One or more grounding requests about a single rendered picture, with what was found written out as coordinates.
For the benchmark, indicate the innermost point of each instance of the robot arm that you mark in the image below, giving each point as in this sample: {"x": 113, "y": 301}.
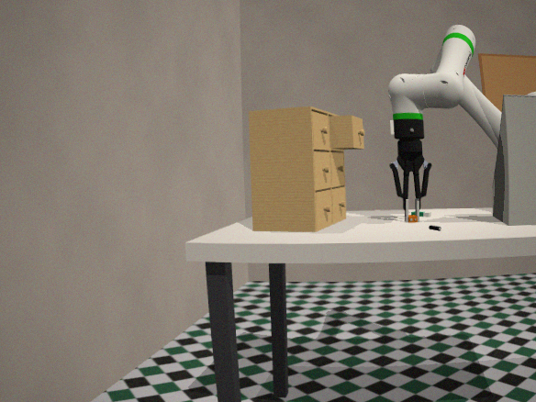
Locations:
{"x": 444, "y": 87}

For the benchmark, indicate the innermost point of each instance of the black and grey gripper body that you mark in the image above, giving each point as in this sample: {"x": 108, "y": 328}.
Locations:
{"x": 409, "y": 150}

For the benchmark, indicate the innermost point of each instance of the tan wooden chest of drawers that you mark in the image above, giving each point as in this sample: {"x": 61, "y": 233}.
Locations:
{"x": 283, "y": 189}

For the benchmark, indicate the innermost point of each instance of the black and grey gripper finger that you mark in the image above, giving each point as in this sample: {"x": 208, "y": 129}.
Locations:
{"x": 394, "y": 167}
{"x": 419, "y": 194}

